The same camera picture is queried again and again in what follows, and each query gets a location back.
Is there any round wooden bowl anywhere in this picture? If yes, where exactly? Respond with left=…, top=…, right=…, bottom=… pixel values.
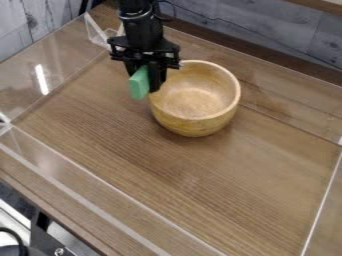
left=149, top=60, right=242, bottom=137

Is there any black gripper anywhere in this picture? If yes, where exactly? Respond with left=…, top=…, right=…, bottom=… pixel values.
left=107, top=15, right=181, bottom=93

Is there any black table leg bracket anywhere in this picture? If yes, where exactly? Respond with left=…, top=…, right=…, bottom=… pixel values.
left=30, top=211, right=77, bottom=256

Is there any clear acrylic corner bracket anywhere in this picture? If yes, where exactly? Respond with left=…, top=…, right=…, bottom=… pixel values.
left=83, top=13, right=125, bottom=50

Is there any black cable bottom left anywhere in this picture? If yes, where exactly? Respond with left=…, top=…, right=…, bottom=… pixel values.
left=0, top=226, right=44, bottom=256

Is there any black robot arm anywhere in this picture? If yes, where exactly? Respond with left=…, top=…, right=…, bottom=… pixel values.
left=107, top=0, right=181, bottom=93

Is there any green rectangular stick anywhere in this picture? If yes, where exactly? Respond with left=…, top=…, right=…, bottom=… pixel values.
left=129, top=65, right=150, bottom=100

